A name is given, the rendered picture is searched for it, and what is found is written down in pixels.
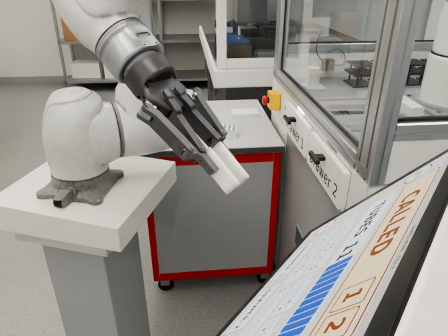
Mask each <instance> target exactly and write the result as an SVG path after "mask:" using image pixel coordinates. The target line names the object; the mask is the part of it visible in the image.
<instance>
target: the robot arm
mask: <svg viewBox="0 0 448 336"><path fill-rule="evenodd" d="M51 1H52V3H53V4H54V6H55V8H56V10H57V12H58V14H59V15H60V17H61V18H62V20H63V21H64V23H65V24H66V26H67V27H68V28H69V29H70V31H71V32H72V34H74V36H75V37H76V38H77V39H78V40H79V41H80V42H81V43H82V44H83V45H84V46H85V47H86V48H88V49H89V50H91V51H92V52H94V54H96V56H97V57H98V59H99V60H100V62H102V64H104V66H106V68H107V69H108V70H109V72H110V73H111V74H112V76H113V77H114V78H115V79H116V81H118V82H119V83H118V85H117V86H116V88H115V102H105V101H102V99H101V96H100V95H98V94H97V93H96V92H94V91H92V90H90V89H87V88H84V87H66V88H62V89H58V90H56V91H54V92H52V94H50V96H49V98H48V100H47V102H46V104H45V108H44V111H43V118H42V128H41V131H42V138H43V147H44V151H45V156H46V159H47V163H48V166H49V170H50V174H51V181H50V182H49V183H48V184H47V185H46V186H44V187H43V188H42V189H40V190H38V191H37V192H36V196H37V198H38V199H53V205H54V206H55V207H56V208H62V207H64V206H66V205H67V204H69V203H70V202H78V203H86V204H89V205H93V206H97V205H100V204H102V203H103V199H104V197H105V196H106V194H108V192H109V191H110V190H111V188H112V187H113V186H114V185H115V184H116V182H117V181H118V180H120V178H122V177H124V172H123V170H121V169H110V168H109V163H110V162H112V161H114V160H116V159H118V158H120V157H134V156H140V155H147V154H152V153H157V152H160V151H164V150H167V149H170V148H171V149H172V150H173V151H174V152H175V153H176V154H177V155H178V156H179V157H180V158H181V159H182V160H184V161H186V160H188V159H190V160H189V161H190V162H191V163H194V162H196V161H198V163H199V164H200V165H201V166H202V168H203V169H204V170H205V171H206V173H207V174H208V175H210V176H212V177H213V178H214V180H215V181H216V182H217V183H218V184H219V186H220V187H221V188H222V190H224V192H225V193H226V194H229V193H230V192H232V190H234V188H236V187H239V186H240V185H241V184H242V183H243V182H245V181H246V180H247V179H248V178H249V175H248V174H247V173H246V171H245V170H244V169H243V168H242V166H240V164H239V163H238V162H237V160H236V159H235V156H234V155H233V154H232V153H231V152H230V150H229V149H228V148H227V146H226V145H225V144H224V142H223V141H224V140H225V139H226V135H227V132H226V130H225V128H224V127H223V126H222V124H221V122H220V121H219V120H218V118H217V117H216V115H215V114H214V112H213V111H212V109H211V108H210V106H209V105H208V104H207V102H206V100H205V99H204V98H203V94H202V92H201V89H200V88H198V87H195V88H194V90H190V89H186V87H185V86H184V85H183V84H182V83H180V82H179V81H178V80H177V79H176V76H175V68H174V67H173V66H172V64H170V62H169V61H168V60H167V59H166V57H165V56H164V55H163V48H162V46H161V44H160V43H159V42H158V40H156V38H155V29H154V22H153V12H152V5H151V0H51ZM197 135H198V136H199V137H200V138H201V140H202V141H203V142H204V143H205V144H206V145H207V146H208V148H207V149H206V148H205V146H204V144H203V143H202V142H201V140H200V139H199V138H198V136H197ZM184 149H185V150H184Z"/></svg>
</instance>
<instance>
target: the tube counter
mask: <svg viewBox="0 0 448 336"><path fill-rule="evenodd" d="M368 235H369V234H368ZM368 235H366V236H364V237H362V238H360V239H358V240H356V241H354V242H352V243H350V244H348V245H346V246H344V247H342V248H340V249H339V250H338V252H337V253H336V254H335V256H334V257H333V258H332V260H331V261H330V263H329V264H328V266H326V268H325V270H324V271H323V272H322V274H321V275H320V276H319V278H318V279H317V280H316V282H315V283H314V284H313V286H312V288H310V290H309V291H308V293H307V294H306V296H305V297H304V298H303V300H302V301H301V302H300V304H299V305H298V306H297V308H296V309H295V310H294V312H293V313H292V315H291V316H290V318H288V320H287V322H286V323H285V324H284V326H283V327H282V328H281V330H280V331H279V332H278V334H277V335H276V336H302V334H303V333H304V332H305V330H306V328H307V327H308V326H309V324H310V322H311V321H312V320H313V318H314V316H315V315H316V314H317V312H318V310H319V309H320V308H321V306H322V304H323V303H324V302H325V300H326V298H327V297H328V295H329V294H330V292H331V291H332V289H333V288H334V286H335V285H336V283H337V282H338V280H339V279H340V277H341V276H342V274H343V273H344V271H345V270H346V268H347V267H348V265H349V264H350V262H351V261H352V259H353V258H354V256H355V254H356V253H357V252H358V250H359V248H360V247H361V246H362V244H363V242H364V241H365V240H366V238H367V236H368Z"/></svg>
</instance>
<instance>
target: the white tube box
mask: <svg viewBox="0 0 448 336"><path fill-rule="evenodd" d="M221 124H222V126H223V127H224V128H225V130H226V132H227V135H226V139H236V138H237V125H238V123H221Z"/></svg>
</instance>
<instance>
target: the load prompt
mask: <svg viewBox="0 0 448 336"><path fill-rule="evenodd" d="M440 168H441V166H439V167H438V168H436V169H434V170H432V171H430V172H429V173H427V174H425V175H424V176H422V177H420V178H418V179H416V180H415V181H413V182H411V183H410V184H408V185H406V186H404V188H403V190H402V191H401V193H400V194H399V196H398V198H397V199H396V200H395V202H394V204H393V205H392V207H391V208H390V210H389V212H388V213H387V214H386V216H385V218H384V219H383V221H382V222H381V224H380V226H379V227H378V229H377V230H376V232H375V233H374V235H373V236H372V238H371V240H370V241H369V242H368V244H367V246H366V248H365V249H364V250H363V252H362V254H361V255H360V257H359V258H358V260H357V261H356V263H355V264H354V266H353V268H352V269H351V270H350V272H349V274H348V276H347V277H346V278H345V280H344V282H343V283H342V285H341V286H340V288H339V289H338V291H337V292H336V294H335V296H334V297H333V298H332V300H331V302H330V304H329V305H328V306H327V308H326V310H325V311H324V313H323V314H322V316H321V317H320V319H319V320H318V322H317V324H316V325H315V326H314V328H313V330H312V332H311V333H310V334H309V336H353V334H354V332H355V330H356V328H357V326H358V324H359V322H360V320H361V318H362V317H363V315H364V313H365V311H366V309H367V307H368V305H369V303H370V302H371V300H372V298H373V296H374V294H375V292H376V290H377V288H378V286H379V284H380V282H381V280H382V278H383V276H384V274H385V273H386V271H387V269H388V267H389V265H390V263H391V261H392V259H393V258H394V256H395V254H396V252H397V250H398V248H399V246H400V244H401V242H402V240H403V238H404V236H405V234H406V232H407V230H408V228H409V227H410V225H411V223H412V221H413V219H414V217H415V215H416V213H417V212H418V210H419V208H420V206H421V204H422V202H423V200H424V198H425V196H426V194H427V192H428V190H429V188H430V186H431V184H432V183H433V181H434V179H435V177H436V175H437V173H438V171H439V169H440Z"/></svg>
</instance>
